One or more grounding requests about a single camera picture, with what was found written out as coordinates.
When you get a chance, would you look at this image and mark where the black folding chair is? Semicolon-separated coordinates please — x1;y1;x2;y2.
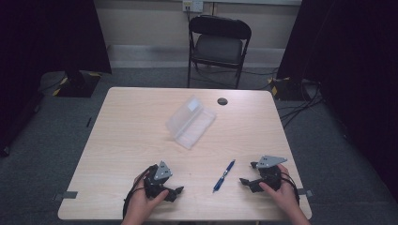
187;14;253;90

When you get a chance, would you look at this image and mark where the black stand base, striped tape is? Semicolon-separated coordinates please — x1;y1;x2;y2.
52;69;102;98
269;76;315;101

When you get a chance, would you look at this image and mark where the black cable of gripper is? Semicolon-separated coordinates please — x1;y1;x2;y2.
122;166;155;219
280;171;300;207

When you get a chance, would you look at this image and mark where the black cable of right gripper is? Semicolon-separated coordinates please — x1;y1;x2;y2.
280;171;300;207

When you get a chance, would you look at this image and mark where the person's left hand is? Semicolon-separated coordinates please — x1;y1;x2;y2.
127;172;170;218

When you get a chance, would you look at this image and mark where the bundle of black floor cables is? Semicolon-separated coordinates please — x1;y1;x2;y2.
277;80;327;129

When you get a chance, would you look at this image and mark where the black floor cable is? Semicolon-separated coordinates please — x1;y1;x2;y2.
191;61;280;91

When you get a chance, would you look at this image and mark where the person's right hand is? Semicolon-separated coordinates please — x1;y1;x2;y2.
258;163;300;218

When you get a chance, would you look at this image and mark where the grey tape strip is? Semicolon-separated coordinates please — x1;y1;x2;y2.
52;190;79;202
297;188;314;199

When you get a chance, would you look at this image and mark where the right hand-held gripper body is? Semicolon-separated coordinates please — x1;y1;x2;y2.
255;155;288;192

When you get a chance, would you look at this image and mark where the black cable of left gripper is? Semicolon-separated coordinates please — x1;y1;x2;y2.
122;166;155;219

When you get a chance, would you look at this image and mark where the clear plastic pencil case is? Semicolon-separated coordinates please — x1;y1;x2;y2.
164;95;218;150

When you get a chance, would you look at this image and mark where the white wall socket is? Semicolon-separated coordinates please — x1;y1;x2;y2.
182;0;205;14

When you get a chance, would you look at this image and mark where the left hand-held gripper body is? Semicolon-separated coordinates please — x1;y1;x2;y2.
143;160;176;200

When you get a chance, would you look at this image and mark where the dark curtain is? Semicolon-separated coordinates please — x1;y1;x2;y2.
276;0;398;201
0;0;113;158

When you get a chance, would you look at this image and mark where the blue pen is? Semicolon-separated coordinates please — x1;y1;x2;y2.
212;158;237;194

